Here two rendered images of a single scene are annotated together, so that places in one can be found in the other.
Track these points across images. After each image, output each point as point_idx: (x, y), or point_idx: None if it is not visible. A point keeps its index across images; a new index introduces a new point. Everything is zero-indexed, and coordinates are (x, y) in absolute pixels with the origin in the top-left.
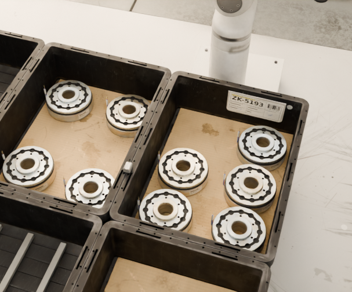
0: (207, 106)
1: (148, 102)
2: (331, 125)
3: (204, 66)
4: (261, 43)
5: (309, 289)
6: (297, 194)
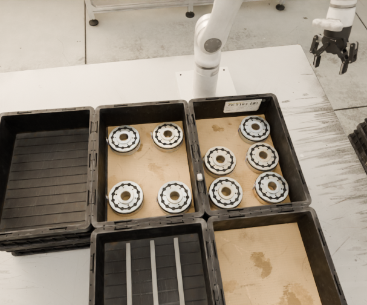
0: (211, 114)
1: (176, 124)
2: None
3: (185, 85)
4: None
5: None
6: None
